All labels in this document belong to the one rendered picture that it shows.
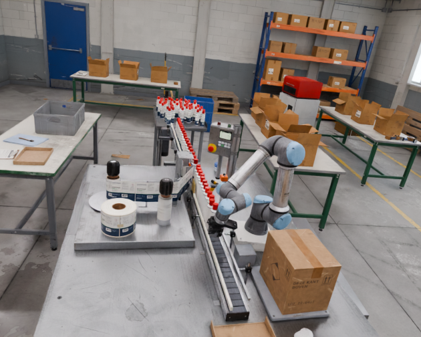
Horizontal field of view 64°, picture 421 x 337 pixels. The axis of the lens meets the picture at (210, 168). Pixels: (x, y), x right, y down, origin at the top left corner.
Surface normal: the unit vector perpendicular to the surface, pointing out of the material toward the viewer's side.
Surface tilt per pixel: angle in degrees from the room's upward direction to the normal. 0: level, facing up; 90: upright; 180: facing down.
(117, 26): 90
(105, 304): 0
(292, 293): 90
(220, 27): 90
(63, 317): 0
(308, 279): 90
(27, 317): 0
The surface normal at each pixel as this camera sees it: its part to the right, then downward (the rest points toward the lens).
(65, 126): 0.14, 0.40
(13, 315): 0.12, -0.91
